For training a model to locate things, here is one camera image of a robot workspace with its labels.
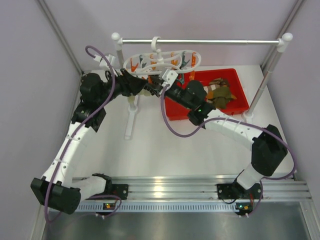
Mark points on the brown beige striped sock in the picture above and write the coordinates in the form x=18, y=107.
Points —
x=218, y=86

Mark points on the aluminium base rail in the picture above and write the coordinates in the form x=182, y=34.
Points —
x=203, y=194

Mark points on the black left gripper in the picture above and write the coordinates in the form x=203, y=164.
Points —
x=130, y=84

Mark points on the orange clothes peg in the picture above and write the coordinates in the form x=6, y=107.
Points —
x=151, y=82

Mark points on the red plastic tray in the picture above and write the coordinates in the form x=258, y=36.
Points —
x=234, y=107

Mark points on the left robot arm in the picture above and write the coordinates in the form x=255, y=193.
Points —
x=56, y=189

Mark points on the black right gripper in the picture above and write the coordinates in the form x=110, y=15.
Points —
x=156, y=89

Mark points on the white metal drying rack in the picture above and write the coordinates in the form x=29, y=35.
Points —
x=280, y=44

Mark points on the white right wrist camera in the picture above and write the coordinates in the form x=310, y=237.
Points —
x=168, y=77

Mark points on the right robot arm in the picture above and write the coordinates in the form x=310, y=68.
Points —
x=265, y=144

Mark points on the pale green sock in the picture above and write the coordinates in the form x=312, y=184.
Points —
x=143, y=92

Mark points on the white round clip hanger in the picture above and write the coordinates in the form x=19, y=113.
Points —
x=152, y=63

